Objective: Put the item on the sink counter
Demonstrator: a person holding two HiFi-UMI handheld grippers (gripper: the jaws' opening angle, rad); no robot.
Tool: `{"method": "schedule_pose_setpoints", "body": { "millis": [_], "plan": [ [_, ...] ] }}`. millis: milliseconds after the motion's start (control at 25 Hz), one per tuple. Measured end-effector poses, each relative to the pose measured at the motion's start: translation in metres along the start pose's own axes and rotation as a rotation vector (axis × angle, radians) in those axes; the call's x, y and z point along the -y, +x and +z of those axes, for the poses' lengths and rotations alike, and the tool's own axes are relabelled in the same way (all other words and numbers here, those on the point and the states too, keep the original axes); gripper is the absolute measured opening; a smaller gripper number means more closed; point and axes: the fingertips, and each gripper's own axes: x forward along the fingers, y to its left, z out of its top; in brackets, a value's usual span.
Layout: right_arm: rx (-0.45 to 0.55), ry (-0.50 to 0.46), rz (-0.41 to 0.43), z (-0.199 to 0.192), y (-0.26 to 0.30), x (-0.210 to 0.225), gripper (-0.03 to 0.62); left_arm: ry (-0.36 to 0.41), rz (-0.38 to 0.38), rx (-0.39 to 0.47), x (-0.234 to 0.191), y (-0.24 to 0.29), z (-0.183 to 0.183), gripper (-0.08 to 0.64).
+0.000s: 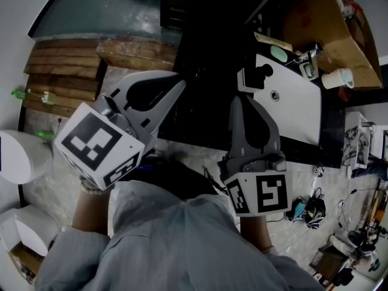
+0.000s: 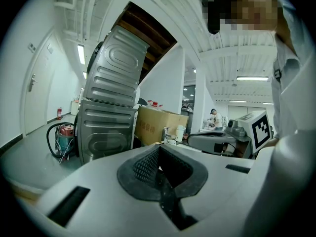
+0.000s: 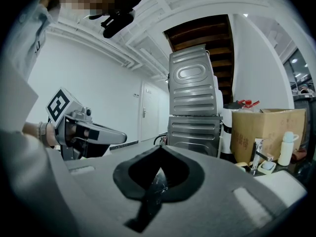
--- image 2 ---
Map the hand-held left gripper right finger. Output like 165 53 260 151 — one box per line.
160 144 255 237

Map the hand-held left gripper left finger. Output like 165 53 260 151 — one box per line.
34 144 182 237

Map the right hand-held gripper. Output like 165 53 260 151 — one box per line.
187 110 274 159

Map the white cup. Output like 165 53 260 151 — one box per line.
175 125 187 143

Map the person's right forearm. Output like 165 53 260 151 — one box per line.
259 137 280 150

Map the chrome faucet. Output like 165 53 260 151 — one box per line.
161 127 172 144

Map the large cardboard box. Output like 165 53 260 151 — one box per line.
134 105 190 147

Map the red vacuum cleaner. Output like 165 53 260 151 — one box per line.
46 121 76 159

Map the ceiling light tube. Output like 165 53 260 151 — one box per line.
77 44 86 65
236 76 270 82

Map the person's grey shirt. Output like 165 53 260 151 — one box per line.
243 0 316 237

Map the wooden staircase underside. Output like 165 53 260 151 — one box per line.
116 2 178 84

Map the white door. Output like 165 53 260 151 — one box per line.
23 33 57 136

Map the person's head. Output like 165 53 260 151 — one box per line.
198 0 283 36

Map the metal door handle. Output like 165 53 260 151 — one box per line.
28 73 39 93

